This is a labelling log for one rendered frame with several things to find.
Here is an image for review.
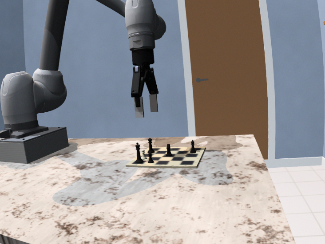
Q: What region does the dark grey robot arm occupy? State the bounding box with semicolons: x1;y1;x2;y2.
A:
0;0;166;139

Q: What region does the white pawn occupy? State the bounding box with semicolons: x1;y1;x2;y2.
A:
141;149;147;160

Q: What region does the black and cream chessboard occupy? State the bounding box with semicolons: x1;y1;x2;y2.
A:
126;147;206;169

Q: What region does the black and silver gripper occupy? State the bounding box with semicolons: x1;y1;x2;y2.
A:
131;48;159;118

